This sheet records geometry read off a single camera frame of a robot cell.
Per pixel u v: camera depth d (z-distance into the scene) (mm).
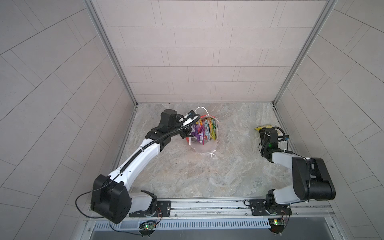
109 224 666
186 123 727
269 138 698
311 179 437
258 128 988
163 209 708
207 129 882
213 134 867
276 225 679
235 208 724
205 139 889
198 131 880
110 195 389
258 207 713
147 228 648
